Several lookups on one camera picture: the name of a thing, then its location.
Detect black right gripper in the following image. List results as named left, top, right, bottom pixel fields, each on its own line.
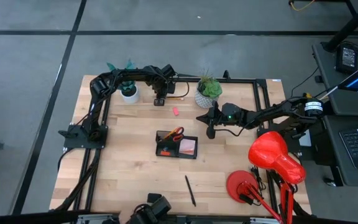
left=196, top=101, right=248, bottom=128

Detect black lamp cable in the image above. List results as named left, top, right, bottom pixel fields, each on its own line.
left=250, top=166, right=262, bottom=191

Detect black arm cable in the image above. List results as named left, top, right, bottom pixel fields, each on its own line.
left=214, top=126, right=254, bottom=138
left=174, top=81, right=190, bottom=99

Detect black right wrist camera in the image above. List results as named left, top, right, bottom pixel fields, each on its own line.
left=206, top=124, right=217, bottom=140

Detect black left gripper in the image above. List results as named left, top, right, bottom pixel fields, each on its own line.
left=150, top=76, right=176, bottom=106

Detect black mesh desk organizer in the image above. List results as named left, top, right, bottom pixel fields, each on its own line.
left=155, top=129, right=199, bottom=160

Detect red and black scissors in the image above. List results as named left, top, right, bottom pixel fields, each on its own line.
left=163, top=126, right=185, bottom=143

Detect black desk leg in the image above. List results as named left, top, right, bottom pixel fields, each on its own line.
left=321, top=0, right=358, bottom=52

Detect dark grey desk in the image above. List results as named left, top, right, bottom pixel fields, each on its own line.
left=311, top=42, right=358, bottom=187

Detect orange pencil with eraser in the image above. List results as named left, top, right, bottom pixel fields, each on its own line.
left=162, top=128, right=177, bottom=141

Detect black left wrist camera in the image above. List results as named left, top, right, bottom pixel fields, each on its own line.
left=161, top=63, right=177, bottom=80

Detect red desk lamp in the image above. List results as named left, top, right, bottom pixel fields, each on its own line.
left=226, top=130, right=307, bottom=224

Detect black table-level camera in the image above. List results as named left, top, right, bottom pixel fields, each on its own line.
left=126, top=192, right=173, bottom=224

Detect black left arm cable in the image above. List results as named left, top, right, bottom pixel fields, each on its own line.
left=174, top=81, right=190, bottom=99

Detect black pen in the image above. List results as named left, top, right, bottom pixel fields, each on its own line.
left=184, top=175, right=197, bottom=207

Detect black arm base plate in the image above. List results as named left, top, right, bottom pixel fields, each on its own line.
left=57, top=124, right=109, bottom=149

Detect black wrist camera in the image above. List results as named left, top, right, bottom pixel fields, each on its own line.
left=161, top=63, right=177, bottom=80
left=206, top=124, right=217, bottom=140

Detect black power adapter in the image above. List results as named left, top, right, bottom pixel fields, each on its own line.
left=335, top=42, right=358, bottom=75

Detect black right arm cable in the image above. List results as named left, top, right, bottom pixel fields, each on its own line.
left=214, top=126, right=254, bottom=138

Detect yellow hanging cable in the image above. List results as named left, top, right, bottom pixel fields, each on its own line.
left=289, top=0, right=317, bottom=12

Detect leafy plant in white pot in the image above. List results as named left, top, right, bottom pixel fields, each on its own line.
left=106, top=59, right=140, bottom=105

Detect succulent in patterned pot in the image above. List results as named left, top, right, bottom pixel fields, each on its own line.
left=194, top=68, right=224, bottom=110

